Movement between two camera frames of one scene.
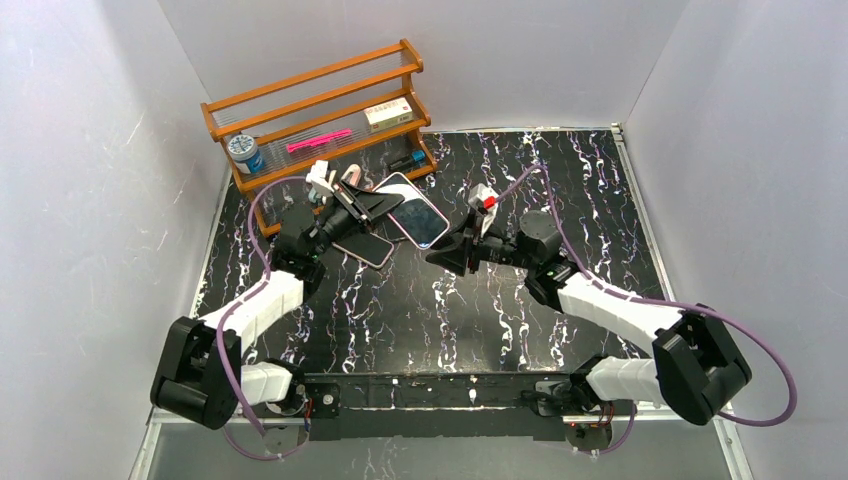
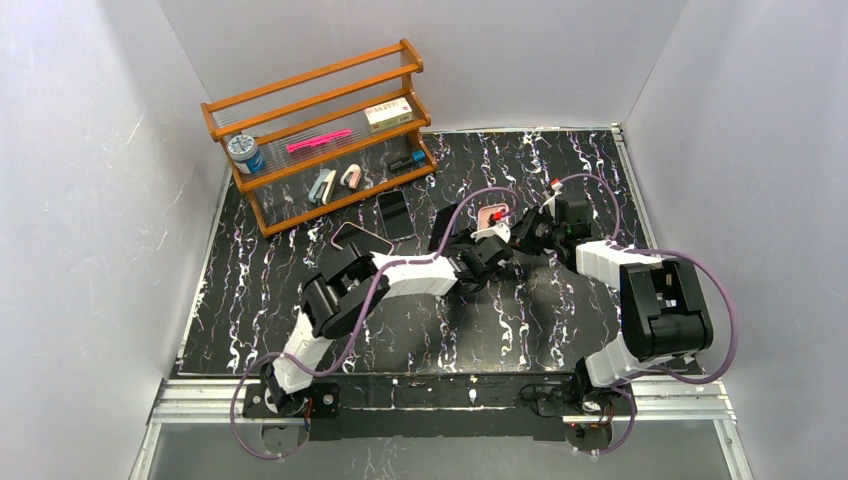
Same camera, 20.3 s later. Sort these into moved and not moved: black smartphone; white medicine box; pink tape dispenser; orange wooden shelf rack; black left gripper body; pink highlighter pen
Moved: black smartphone; black left gripper body
Not moved: pink highlighter pen; orange wooden shelf rack; pink tape dispenser; white medicine box
